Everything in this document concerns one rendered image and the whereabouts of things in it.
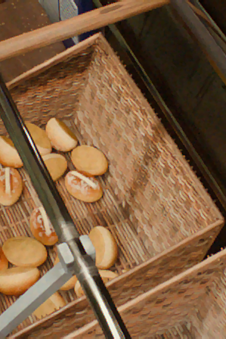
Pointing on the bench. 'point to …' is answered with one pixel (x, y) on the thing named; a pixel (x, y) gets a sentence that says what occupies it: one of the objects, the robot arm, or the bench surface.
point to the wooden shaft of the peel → (69, 29)
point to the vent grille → (67, 7)
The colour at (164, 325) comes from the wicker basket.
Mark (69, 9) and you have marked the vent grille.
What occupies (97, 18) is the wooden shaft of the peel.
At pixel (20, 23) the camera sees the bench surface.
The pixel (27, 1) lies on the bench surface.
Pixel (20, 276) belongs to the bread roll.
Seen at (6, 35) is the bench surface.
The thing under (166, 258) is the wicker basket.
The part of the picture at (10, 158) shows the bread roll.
